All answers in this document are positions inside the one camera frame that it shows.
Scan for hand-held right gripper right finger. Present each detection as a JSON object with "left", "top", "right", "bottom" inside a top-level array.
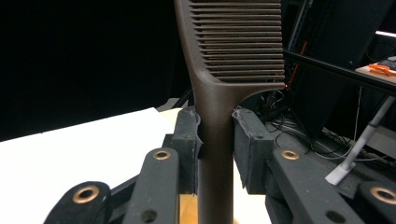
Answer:
[{"left": 231, "top": 105, "right": 366, "bottom": 224}]

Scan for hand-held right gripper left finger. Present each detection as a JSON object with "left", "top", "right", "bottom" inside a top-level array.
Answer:
[{"left": 122, "top": 105, "right": 204, "bottom": 224}]

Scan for dark brown comb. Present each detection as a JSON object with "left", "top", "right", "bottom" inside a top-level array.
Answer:
[{"left": 173, "top": 0, "right": 287, "bottom": 224}]

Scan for wooden table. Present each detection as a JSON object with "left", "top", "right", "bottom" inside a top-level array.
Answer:
[{"left": 158, "top": 107, "right": 185, "bottom": 126}]

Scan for white table sheet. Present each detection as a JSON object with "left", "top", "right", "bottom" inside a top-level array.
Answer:
[{"left": 0, "top": 106, "right": 273, "bottom": 224}]

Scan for orange object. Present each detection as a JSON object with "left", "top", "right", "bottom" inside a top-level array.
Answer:
[{"left": 368, "top": 63, "right": 396, "bottom": 77}]

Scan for floor cable bundle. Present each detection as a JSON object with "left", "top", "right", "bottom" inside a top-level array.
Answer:
[{"left": 261, "top": 90, "right": 379, "bottom": 164}]

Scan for red cable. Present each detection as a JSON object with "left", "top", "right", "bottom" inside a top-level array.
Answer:
[{"left": 286, "top": 40, "right": 308, "bottom": 90}]

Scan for black horizontal frame bar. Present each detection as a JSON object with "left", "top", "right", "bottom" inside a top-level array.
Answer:
[{"left": 282, "top": 49, "right": 396, "bottom": 96}]

